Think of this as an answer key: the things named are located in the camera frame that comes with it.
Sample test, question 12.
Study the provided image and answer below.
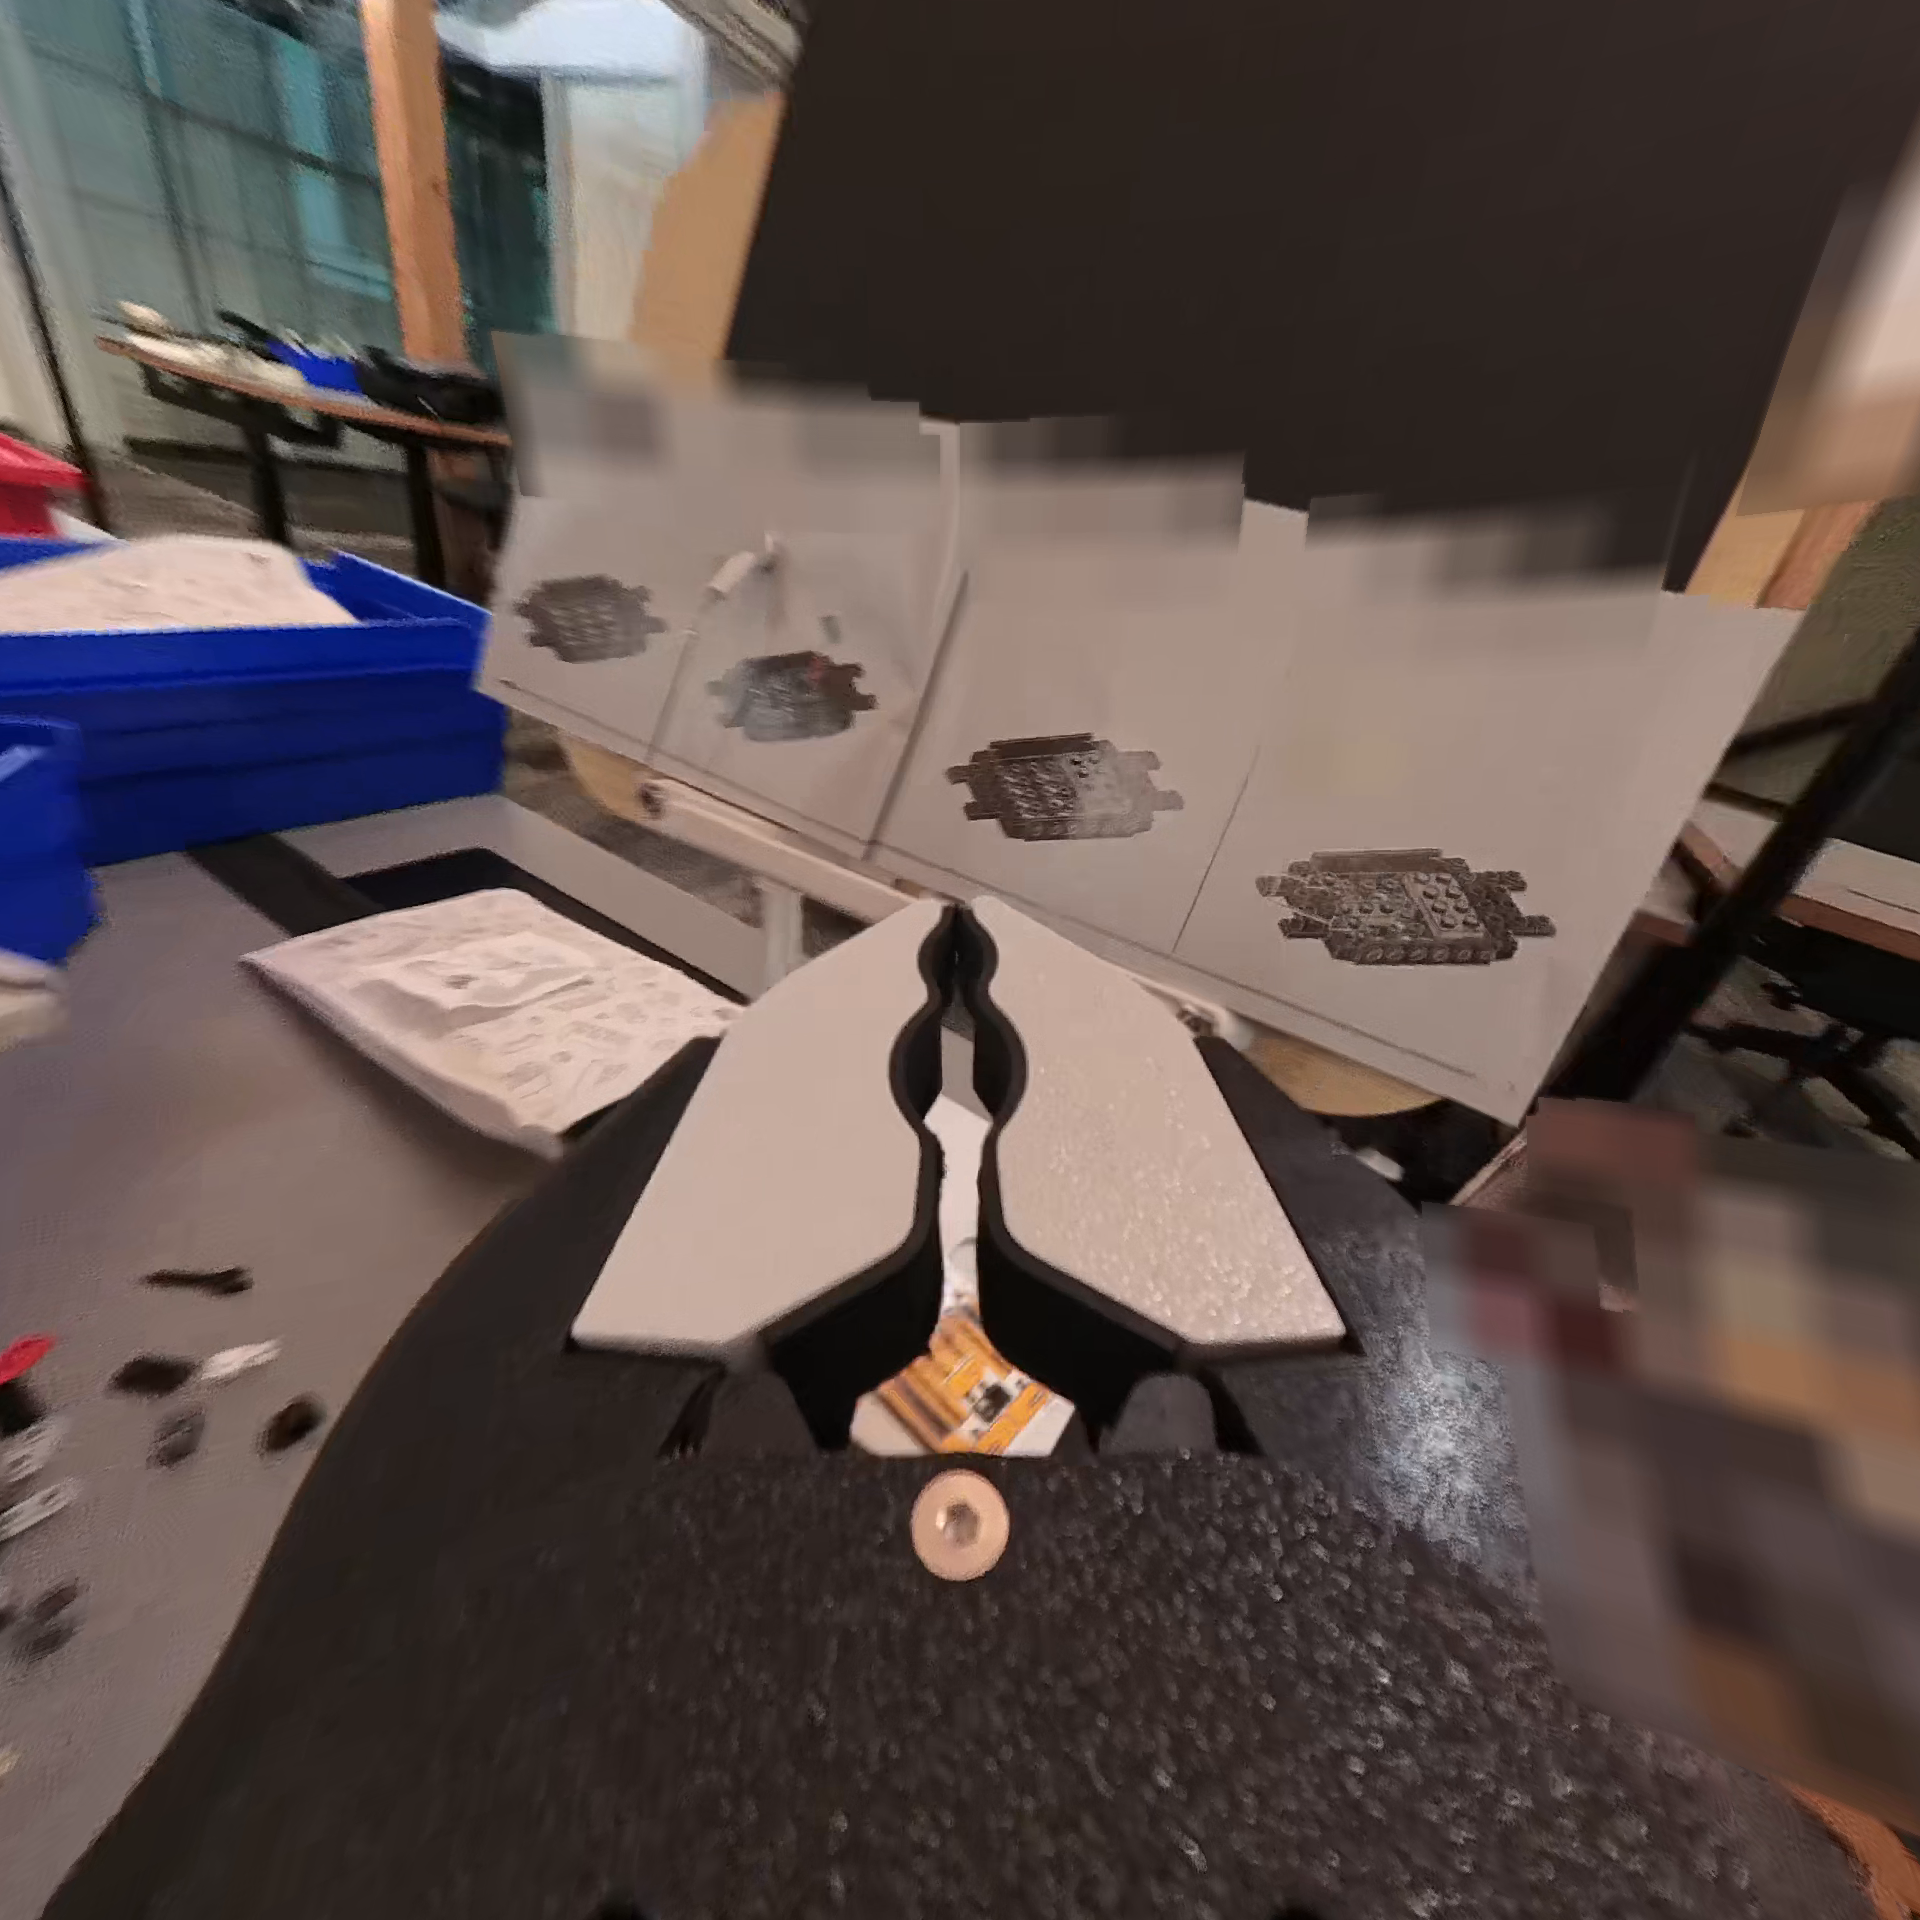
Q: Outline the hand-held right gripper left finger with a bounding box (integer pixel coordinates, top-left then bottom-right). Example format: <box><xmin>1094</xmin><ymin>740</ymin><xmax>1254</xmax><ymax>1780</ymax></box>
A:
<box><xmin>570</xmin><ymin>895</ymin><xmax>963</xmax><ymax>1368</ymax></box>

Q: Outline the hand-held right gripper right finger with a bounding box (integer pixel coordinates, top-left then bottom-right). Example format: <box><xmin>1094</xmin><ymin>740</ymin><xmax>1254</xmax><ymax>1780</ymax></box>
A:
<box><xmin>959</xmin><ymin>895</ymin><xmax>1348</xmax><ymax>1367</ymax></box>

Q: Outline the grey desk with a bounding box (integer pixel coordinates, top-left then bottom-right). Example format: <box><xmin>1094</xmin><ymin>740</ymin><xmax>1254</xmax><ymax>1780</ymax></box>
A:
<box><xmin>0</xmin><ymin>790</ymin><xmax>781</xmax><ymax>1920</ymax></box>

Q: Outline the round wooden stand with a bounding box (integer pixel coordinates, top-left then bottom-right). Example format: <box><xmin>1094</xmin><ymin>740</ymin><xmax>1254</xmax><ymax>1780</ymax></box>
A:
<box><xmin>555</xmin><ymin>735</ymin><xmax>1450</xmax><ymax>1125</ymax></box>

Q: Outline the torn white paper bag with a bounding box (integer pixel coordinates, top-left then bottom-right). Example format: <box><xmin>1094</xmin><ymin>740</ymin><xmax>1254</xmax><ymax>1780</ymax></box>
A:
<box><xmin>240</xmin><ymin>886</ymin><xmax>746</xmax><ymax>1157</ymax></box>

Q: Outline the grey printed instruction sheet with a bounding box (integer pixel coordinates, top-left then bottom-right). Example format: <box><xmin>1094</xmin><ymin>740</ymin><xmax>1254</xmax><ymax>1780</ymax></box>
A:
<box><xmin>652</xmin><ymin>510</ymin><xmax>963</xmax><ymax>856</ymax></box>
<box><xmin>477</xmin><ymin>495</ymin><xmax>722</xmax><ymax>759</ymax></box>
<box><xmin>870</xmin><ymin>495</ymin><xmax>1308</xmax><ymax>953</ymax></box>
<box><xmin>1170</xmin><ymin>510</ymin><xmax>1802</xmax><ymax>1127</ymax></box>

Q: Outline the black tripod stand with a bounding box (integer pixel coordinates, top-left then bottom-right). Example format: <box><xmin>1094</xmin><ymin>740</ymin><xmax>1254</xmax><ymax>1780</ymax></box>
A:
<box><xmin>1544</xmin><ymin>660</ymin><xmax>1920</xmax><ymax>1164</ymax></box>

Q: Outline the pile of small brick pieces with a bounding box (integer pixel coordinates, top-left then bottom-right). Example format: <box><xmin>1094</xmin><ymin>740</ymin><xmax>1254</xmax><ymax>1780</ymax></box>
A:
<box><xmin>0</xmin><ymin>1263</ymin><xmax>330</xmax><ymax>1665</ymax></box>

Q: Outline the blue plastic bin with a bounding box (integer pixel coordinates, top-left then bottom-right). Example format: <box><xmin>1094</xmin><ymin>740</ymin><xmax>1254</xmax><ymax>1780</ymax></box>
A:
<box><xmin>0</xmin><ymin>717</ymin><xmax>98</xmax><ymax>961</ymax></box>
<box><xmin>0</xmin><ymin>540</ymin><xmax>512</xmax><ymax>868</ymax></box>

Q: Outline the wooden table with black legs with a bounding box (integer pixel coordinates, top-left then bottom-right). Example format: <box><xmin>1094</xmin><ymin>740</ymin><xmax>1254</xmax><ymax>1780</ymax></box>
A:
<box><xmin>94</xmin><ymin>299</ymin><xmax>518</xmax><ymax>593</ymax></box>

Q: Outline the red plastic bin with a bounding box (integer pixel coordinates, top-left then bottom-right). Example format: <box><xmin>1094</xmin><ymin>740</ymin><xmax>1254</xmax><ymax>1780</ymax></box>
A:
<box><xmin>0</xmin><ymin>431</ymin><xmax>90</xmax><ymax>540</ymax></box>

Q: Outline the wooden post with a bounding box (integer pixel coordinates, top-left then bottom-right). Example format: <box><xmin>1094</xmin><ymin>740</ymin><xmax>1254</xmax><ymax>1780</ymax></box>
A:
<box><xmin>359</xmin><ymin>0</ymin><xmax>483</xmax><ymax>367</ymax></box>

